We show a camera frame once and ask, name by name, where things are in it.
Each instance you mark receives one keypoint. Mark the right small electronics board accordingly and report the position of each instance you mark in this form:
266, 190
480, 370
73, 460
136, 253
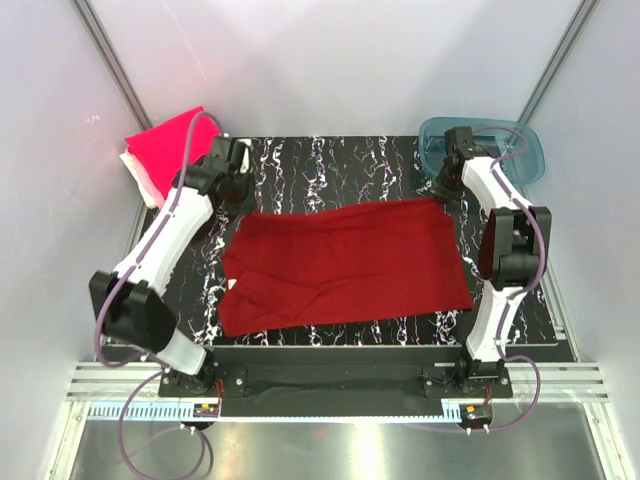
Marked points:
481, 413

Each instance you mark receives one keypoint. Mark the small electronics board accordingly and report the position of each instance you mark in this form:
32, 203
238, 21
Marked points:
206, 410
481, 413

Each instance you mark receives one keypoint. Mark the teal translucent plastic bin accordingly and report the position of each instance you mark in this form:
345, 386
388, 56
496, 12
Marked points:
523, 157

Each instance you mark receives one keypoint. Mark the folded magenta t-shirt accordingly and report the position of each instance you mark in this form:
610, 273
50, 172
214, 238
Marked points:
160, 149

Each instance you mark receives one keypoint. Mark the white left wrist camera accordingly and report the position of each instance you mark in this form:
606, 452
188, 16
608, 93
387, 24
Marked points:
241, 155

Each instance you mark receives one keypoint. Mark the aluminium frame post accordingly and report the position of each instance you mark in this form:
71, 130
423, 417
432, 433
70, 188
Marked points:
110, 58
567, 41

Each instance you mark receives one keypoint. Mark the left aluminium frame post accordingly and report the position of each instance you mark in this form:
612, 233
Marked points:
110, 58

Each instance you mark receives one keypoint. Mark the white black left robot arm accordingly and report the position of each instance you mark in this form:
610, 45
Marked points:
128, 301

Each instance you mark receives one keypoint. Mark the dark red t-shirt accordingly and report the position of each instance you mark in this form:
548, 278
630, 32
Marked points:
360, 263

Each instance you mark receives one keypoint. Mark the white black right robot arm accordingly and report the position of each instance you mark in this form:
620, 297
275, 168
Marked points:
512, 255

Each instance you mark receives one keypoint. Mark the right aluminium frame post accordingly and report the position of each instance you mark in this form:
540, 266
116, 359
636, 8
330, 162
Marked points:
567, 41

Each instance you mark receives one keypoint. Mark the white slotted cable duct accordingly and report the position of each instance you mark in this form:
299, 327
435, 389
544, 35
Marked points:
447, 413

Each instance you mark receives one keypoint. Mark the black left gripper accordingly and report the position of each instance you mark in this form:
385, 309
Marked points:
247, 178

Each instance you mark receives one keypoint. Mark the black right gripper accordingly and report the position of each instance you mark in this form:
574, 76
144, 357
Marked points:
441, 192

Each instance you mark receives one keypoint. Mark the left small electronics board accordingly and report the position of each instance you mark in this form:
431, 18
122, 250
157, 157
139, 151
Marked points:
206, 410

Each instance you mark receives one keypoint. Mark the folded white t-shirt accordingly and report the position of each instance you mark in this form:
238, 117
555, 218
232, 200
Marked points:
128, 160

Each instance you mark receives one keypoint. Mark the folded light pink t-shirt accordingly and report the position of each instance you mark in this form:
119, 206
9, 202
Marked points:
151, 195

